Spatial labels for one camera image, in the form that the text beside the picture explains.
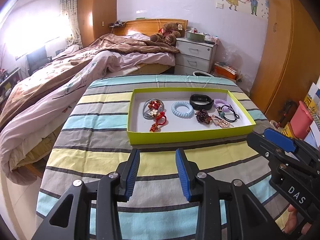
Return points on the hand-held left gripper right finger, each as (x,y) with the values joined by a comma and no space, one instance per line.
(182,177)

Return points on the brown teddy bear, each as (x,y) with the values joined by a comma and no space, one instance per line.
(167,35)

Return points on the white nightstand with drawers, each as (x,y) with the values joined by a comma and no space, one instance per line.
(195,55)

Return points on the narrow wooden wardrobe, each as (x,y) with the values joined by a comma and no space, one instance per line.
(97,12)

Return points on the person's right hand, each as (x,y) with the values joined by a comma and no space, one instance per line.
(292,220)

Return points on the white mug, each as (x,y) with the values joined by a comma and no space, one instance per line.
(275,124)

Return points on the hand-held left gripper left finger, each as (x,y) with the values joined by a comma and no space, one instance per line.
(132,175)

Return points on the bed with pink quilt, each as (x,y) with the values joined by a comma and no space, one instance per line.
(62,92)

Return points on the orange box of books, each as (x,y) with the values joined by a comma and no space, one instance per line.
(225,72)

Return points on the yellow-green cardboard tray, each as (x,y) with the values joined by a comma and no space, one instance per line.
(175,125)

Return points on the floral curtain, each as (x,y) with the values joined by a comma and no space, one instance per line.
(71,17)

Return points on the striped tablecloth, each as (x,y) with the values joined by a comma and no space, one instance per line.
(112,160)

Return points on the green storage box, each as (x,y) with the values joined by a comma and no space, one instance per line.
(196,37)

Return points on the white trash bin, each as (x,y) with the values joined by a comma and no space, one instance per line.
(202,73)

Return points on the black smart band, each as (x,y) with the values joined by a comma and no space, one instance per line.
(200,105)

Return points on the large wooden wardrobe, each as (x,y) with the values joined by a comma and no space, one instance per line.
(287,55)

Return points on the black chair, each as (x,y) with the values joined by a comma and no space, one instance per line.
(37,58)

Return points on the brown blanket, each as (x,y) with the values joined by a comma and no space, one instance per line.
(130,43)

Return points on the wooden headboard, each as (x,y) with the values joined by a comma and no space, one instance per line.
(145,26)

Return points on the pink plastic container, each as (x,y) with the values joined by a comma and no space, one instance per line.
(301,120)

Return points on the white flower hair clip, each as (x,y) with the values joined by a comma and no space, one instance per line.
(154,112)

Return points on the black power strip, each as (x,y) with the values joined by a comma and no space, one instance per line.
(116,24)

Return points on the white wall switch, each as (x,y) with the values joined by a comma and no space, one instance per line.
(219,5)

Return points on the gold hair clip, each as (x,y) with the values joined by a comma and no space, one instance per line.
(221,122)

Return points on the red knot ornament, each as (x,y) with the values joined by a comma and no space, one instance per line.
(157,124)

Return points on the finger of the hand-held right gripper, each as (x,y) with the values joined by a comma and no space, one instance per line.
(260,145)
(278,138)

